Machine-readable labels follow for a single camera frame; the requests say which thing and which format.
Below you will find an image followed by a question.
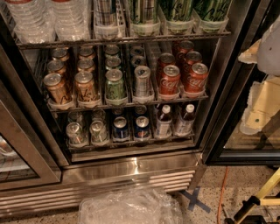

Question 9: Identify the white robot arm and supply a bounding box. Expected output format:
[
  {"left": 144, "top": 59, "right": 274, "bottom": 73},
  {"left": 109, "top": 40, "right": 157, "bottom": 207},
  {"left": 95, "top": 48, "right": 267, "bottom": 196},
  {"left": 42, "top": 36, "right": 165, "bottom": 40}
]
[{"left": 257, "top": 16, "right": 280, "bottom": 76}]

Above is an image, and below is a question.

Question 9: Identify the blue can bottom back right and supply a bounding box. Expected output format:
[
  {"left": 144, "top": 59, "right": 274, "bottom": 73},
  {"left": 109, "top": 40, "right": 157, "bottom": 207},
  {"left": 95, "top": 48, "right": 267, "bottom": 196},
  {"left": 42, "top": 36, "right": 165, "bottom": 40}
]
[{"left": 134, "top": 105, "right": 147, "bottom": 117}]

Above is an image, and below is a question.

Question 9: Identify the blue can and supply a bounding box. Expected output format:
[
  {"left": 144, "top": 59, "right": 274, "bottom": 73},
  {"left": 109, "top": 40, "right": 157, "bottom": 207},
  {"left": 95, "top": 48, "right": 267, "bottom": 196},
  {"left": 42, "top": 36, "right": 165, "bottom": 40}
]
[
  {"left": 134, "top": 105, "right": 147, "bottom": 117},
  {"left": 113, "top": 116, "right": 129, "bottom": 139},
  {"left": 112, "top": 108, "right": 124, "bottom": 117},
  {"left": 135, "top": 116, "right": 151, "bottom": 139}
]

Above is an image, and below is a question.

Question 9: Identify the blue can bottom back left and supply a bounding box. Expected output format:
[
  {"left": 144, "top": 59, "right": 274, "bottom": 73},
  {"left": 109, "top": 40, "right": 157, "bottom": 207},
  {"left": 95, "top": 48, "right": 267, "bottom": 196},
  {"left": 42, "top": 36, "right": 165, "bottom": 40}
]
[{"left": 112, "top": 108, "right": 124, "bottom": 117}]

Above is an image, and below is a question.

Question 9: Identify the green can front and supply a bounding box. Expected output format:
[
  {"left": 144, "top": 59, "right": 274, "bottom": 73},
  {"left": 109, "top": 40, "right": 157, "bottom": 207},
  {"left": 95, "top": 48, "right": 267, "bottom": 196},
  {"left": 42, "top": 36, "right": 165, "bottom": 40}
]
[{"left": 105, "top": 69, "right": 126, "bottom": 100}]

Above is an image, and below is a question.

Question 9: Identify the silver slim can front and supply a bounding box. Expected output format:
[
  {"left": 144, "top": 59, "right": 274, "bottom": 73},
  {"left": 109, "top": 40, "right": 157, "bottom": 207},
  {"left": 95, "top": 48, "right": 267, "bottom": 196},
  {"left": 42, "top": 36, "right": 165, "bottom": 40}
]
[{"left": 134, "top": 66, "right": 151, "bottom": 97}]

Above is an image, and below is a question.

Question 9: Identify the red cola can front left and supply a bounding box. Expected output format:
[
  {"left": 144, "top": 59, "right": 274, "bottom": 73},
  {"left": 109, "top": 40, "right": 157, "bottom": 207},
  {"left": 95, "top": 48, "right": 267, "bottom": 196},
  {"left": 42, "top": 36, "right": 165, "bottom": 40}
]
[{"left": 159, "top": 65, "right": 180, "bottom": 95}]

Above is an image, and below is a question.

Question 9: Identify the red cola can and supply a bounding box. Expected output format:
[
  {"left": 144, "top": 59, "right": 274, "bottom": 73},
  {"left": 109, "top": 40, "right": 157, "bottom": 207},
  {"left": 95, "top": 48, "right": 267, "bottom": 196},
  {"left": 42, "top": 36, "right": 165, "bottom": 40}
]
[
  {"left": 185, "top": 62, "right": 208, "bottom": 93},
  {"left": 159, "top": 65, "right": 180, "bottom": 95},
  {"left": 171, "top": 40, "right": 194, "bottom": 56},
  {"left": 156, "top": 52, "right": 176, "bottom": 82},
  {"left": 182, "top": 51, "right": 202, "bottom": 73}
]

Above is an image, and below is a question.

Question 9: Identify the stainless steel fridge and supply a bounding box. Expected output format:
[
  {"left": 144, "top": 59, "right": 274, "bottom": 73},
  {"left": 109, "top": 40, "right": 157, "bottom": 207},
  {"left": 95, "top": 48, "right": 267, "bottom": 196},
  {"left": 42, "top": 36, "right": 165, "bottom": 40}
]
[{"left": 0, "top": 0, "right": 280, "bottom": 218}]

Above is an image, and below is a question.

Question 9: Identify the dark can middle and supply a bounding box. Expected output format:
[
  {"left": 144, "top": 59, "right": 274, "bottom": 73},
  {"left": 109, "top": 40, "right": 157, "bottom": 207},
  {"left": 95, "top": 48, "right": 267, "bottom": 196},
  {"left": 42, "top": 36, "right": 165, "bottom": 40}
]
[{"left": 130, "top": 55, "right": 146, "bottom": 67}]

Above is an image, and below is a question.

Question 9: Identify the dark can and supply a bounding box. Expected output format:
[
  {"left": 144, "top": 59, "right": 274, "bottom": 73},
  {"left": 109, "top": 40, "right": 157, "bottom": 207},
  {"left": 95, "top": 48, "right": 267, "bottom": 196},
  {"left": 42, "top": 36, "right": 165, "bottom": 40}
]
[
  {"left": 130, "top": 55, "right": 146, "bottom": 67},
  {"left": 129, "top": 46, "right": 144, "bottom": 57}
]

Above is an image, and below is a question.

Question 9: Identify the green can middle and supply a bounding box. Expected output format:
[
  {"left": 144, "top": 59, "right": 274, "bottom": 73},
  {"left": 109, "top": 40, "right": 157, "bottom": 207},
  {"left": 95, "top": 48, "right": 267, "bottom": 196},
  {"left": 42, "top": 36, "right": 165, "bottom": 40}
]
[{"left": 105, "top": 57, "right": 122, "bottom": 70}]

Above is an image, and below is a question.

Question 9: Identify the red cola can middle left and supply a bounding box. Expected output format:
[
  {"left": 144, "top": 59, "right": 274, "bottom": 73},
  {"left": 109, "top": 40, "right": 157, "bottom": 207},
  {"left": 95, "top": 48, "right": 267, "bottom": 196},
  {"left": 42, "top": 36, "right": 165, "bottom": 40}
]
[{"left": 156, "top": 52, "right": 176, "bottom": 82}]

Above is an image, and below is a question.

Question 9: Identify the dark can back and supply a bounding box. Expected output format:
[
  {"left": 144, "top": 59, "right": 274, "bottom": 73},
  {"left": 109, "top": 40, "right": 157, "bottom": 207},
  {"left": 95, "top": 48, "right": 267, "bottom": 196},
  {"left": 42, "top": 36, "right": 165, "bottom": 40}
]
[{"left": 129, "top": 46, "right": 144, "bottom": 57}]

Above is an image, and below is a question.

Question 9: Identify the red cola can front right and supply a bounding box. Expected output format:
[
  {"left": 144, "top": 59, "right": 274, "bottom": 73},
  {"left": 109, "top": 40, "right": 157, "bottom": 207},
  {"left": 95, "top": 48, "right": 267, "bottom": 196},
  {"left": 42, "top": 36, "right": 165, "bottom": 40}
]
[{"left": 185, "top": 62, "right": 208, "bottom": 93}]

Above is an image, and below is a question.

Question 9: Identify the silver can bottom back left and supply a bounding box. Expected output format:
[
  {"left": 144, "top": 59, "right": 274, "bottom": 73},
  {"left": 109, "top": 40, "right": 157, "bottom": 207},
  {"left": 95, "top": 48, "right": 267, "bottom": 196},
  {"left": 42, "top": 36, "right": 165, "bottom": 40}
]
[{"left": 67, "top": 111, "right": 85, "bottom": 127}]

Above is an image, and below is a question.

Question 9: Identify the green can back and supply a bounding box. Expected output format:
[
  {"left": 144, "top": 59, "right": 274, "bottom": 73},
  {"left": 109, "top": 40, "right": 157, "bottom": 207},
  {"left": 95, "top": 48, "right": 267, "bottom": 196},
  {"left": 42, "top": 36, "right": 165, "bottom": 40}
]
[{"left": 104, "top": 45, "right": 120, "bottom": 58}]

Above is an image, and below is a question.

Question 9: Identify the red cola can middle right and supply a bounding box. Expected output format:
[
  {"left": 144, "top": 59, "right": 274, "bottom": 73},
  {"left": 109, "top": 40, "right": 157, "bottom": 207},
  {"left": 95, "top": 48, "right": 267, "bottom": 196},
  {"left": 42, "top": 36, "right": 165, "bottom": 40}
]
[{"left": 182, "top": 51, "right": 202, "bottom": 73}]

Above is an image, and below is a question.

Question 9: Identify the red cola can back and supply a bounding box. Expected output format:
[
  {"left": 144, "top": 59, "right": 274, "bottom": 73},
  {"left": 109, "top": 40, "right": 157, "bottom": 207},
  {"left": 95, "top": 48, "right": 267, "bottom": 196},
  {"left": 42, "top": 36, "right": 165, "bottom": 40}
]
[{"left": 171, "top": 40, "right": 194, "bottom": 56}]

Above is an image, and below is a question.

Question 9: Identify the orange can front left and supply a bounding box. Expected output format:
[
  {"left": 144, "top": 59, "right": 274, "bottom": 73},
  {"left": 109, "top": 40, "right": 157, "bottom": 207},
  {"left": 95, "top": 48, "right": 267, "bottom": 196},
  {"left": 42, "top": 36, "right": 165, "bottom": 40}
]
[{"left": 43, "top": 73, "right": 72, "bottom": 105}]

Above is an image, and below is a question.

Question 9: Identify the orange can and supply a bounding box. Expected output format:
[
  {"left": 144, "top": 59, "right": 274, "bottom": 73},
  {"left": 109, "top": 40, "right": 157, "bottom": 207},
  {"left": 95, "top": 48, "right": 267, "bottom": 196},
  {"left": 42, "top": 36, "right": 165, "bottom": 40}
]
[
  {"left": 52, "top": 48, "right": 69, "bottom": 61},
  {"left": 47, "top": 59, "right": 67, "bottom": 76},
  {"left": 43, "top": 73, "right": 72, "bottom": 105}
]

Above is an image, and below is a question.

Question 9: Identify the right glass fridge door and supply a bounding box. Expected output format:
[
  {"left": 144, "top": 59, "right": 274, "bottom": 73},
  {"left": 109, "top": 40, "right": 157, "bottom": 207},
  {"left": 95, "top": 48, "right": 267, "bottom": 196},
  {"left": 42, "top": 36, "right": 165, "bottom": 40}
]
[{"left": 202, "top": 0, "right": 280, "bottom": 166}]

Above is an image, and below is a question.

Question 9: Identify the glass fridge door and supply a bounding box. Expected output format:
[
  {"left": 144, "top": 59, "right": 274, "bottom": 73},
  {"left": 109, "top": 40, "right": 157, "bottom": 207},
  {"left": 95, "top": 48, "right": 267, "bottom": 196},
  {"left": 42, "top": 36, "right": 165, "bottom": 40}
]
[
  {"left": 0, "top": 83, "right": 61, "bottom": 191},
  {"left": 202, "top": 0, "right": 280, "bottom": 166}
]

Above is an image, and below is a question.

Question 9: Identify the orange can middle left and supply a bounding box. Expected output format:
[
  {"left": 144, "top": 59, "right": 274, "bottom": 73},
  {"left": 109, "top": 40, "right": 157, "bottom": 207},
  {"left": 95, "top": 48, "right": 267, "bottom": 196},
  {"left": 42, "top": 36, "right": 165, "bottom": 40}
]
[{"left": 47, "top": 59, "right": 67, "bottom": 76}]

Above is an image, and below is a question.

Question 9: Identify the orange can back left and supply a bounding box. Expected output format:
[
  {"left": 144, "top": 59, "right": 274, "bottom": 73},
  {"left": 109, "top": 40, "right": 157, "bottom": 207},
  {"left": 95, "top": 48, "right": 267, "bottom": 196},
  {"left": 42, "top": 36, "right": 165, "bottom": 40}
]
[{"left": 52, "top": 48, "right": 69, "bottom": 61}]

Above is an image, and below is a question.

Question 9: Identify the green striped tall can top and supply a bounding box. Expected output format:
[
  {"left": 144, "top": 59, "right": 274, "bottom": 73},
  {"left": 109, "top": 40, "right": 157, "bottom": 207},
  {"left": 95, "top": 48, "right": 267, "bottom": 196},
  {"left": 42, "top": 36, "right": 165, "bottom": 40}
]
[{"left": 128, "top": 0, "right": 158, "bottom": 25}]

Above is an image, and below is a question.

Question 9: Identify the plaid tall can top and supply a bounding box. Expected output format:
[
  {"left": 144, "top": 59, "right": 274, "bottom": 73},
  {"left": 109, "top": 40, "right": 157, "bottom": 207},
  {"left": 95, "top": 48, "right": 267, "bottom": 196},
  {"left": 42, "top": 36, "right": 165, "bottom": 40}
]
[{"left": 94, "top": 0, "right": 116, "bottom": 26}]

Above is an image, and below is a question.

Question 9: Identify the green tall can top left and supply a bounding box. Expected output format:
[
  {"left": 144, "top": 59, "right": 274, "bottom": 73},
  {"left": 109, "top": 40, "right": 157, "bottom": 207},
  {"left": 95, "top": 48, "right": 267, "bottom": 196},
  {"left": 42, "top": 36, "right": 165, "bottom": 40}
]
[{"left": 160, "top": 0, "right": 193, "bottom": 22}]

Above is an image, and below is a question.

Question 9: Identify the green tall can top right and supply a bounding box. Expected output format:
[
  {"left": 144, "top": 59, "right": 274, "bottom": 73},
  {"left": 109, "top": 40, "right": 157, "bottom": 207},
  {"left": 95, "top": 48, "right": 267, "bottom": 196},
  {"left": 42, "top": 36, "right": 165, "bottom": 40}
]
[{"left": 194, "top": 0, "right": 231, "bottom": 22}]

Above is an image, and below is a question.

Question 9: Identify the left glass fridge door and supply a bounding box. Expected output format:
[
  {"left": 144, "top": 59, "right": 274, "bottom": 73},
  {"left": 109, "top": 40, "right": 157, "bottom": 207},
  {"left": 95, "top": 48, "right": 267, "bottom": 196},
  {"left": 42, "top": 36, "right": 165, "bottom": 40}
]
[{"left": 0, "top": 83, "right": 61, "bottom": 191}]

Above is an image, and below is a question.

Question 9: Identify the dark bottle white cap left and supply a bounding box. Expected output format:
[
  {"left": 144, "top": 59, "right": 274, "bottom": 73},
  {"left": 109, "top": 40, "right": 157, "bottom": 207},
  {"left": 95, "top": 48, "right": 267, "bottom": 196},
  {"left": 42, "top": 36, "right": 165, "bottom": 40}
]
[{"left": 156, "top": 105, "right": 172, "bottom": 137}]

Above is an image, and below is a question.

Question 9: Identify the dark bottle white cap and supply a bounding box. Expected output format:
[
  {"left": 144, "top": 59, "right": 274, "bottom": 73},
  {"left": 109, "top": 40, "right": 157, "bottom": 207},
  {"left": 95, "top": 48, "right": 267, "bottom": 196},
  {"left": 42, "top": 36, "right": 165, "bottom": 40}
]
[
  {"left": 156, "top": 105, "right": 172, "bottom": 137},
  {"left": 174, "top": 104, "right": 195, "bottom": 136}
]

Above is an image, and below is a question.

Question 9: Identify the dark bottle white cap right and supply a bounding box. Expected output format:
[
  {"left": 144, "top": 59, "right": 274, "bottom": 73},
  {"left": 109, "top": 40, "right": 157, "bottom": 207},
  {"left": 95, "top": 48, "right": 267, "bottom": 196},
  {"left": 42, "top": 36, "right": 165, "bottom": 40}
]
[{"left": 174, "top": 104, "right": 195, "bottom": 136}]

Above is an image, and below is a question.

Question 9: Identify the clear plastic wrap bundle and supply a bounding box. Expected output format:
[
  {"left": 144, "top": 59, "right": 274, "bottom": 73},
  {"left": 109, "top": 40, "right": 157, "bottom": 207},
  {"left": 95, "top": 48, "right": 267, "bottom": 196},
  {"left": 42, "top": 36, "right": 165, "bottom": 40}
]
[{"left": 77, "top": 188, "right": 183, "bottom": 224}]

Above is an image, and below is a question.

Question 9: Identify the clear water bottle right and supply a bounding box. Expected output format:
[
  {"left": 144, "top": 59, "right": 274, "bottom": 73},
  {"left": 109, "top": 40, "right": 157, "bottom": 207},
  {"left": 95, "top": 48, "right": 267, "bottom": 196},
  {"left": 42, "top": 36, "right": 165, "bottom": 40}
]
[{"left": 51, "top": 0, "right": 90, "bottom": 41}]

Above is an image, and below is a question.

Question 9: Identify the bottom wire shelf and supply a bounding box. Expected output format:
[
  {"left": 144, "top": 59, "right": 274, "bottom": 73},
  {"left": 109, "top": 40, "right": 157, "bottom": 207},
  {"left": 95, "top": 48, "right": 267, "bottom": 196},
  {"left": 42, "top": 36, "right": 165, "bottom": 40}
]
[{"left": 69, "top": 133, "right": 194, "bottom": 153}]

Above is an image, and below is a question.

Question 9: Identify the wire shelf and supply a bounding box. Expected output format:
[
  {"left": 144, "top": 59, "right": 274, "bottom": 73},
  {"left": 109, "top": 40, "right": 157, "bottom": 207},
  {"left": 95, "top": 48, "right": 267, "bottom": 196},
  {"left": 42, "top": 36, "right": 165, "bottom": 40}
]
[
  {"left": 16, "top": 30, "right": 231, "bottom": 50},
  {"left": 47, "top": 92, "right": 208, "bottom": 113},
  {"left": 69, "top": 133, "right": 194, "bottom": 153}
]

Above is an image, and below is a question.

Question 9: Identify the middle wire shelf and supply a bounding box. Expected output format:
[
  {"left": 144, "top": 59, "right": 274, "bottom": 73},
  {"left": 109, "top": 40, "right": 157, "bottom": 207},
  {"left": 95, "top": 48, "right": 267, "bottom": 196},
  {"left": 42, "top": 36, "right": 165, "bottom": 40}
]
[{"left": 47, "top": 92, "right": 208, "bottom": 113}]

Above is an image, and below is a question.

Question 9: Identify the orange cable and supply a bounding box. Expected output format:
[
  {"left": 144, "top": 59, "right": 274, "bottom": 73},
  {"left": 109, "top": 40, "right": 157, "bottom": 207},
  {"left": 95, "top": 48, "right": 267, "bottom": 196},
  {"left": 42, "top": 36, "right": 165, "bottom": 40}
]
[{"left": 216, "top": 165, "right": 230, "bottom": 224}]

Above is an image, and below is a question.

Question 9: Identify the upper wire shelf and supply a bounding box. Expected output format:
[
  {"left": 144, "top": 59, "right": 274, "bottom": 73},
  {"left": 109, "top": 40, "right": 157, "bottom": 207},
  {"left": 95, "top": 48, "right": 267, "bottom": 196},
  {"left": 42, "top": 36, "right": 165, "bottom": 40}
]
[{"left": 16, "top": 30, "right": 231, "bottom": 50}]

